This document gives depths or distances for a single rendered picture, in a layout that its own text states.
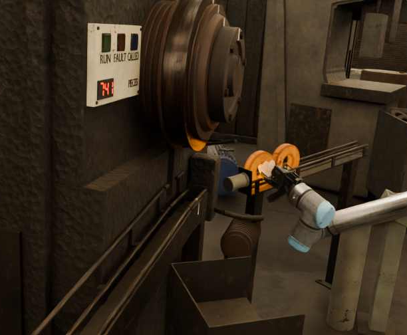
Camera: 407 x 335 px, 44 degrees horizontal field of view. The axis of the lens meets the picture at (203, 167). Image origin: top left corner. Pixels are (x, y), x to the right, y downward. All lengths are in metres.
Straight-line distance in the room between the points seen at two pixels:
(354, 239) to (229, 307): 1.07
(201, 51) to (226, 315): 0.68
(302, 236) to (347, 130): 2.32
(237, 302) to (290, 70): 3.14
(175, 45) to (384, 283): 1.47
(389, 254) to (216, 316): 1.23
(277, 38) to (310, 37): 0.27
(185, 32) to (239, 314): 0.72
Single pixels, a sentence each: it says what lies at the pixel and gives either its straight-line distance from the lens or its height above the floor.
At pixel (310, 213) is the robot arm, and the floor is 0.63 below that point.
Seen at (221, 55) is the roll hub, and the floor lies 1.18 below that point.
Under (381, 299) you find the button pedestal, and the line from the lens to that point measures 2.41.
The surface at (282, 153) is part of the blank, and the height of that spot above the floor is 0.77.
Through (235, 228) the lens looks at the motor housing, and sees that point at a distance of 1.91.
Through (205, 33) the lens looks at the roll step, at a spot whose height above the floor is 1.23.
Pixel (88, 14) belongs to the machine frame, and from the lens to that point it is 1.16.
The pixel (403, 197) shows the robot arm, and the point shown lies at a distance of 1.90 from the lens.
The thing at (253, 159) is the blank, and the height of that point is 0.76.
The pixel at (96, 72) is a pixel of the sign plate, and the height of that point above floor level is 1.14.
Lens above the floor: 1.26
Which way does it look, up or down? 16 degrees down
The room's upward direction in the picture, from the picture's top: 5 degrees clockwise
